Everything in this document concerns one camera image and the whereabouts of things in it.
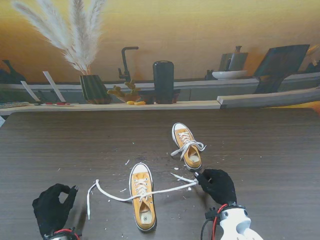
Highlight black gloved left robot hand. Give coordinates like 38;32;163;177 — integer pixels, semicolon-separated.
32;183;79;238

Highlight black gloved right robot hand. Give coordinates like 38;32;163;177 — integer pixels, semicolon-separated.
194;168;238;207

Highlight grey wooden plank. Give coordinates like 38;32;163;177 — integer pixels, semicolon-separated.
216;87;320;110

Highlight metal grid rack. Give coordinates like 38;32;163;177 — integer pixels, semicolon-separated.
0;101;31;109

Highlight white shallow bowl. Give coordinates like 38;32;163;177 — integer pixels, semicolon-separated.
211;70;248;81

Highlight tall black cylindrical container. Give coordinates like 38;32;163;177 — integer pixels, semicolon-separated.
152;60;175;105

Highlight short white slanted strip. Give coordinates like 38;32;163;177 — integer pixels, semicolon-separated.
20;80;41;103

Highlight long white slanted strip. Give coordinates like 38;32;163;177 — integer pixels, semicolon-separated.
42;71;66;103

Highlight grey metal pitcher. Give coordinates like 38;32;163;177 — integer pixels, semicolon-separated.
219;45;250;72

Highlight dark ribbed vase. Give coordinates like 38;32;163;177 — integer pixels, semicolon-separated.
79;74;113;105

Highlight dark tilted panel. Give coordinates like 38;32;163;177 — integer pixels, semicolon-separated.
252;44;311;95

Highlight black kitchen faucet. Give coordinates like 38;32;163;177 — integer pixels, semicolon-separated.
117;46;140;83

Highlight pale pampas grass plumes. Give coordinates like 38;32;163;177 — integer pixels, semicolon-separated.
11;0;107;76

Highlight red left wrist cable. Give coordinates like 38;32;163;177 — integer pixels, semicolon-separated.
53;228;76;236

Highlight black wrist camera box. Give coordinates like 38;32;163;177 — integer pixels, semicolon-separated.
204;207;219;221

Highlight red black right wrist cable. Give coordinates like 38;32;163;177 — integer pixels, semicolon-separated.
199;203;229;240

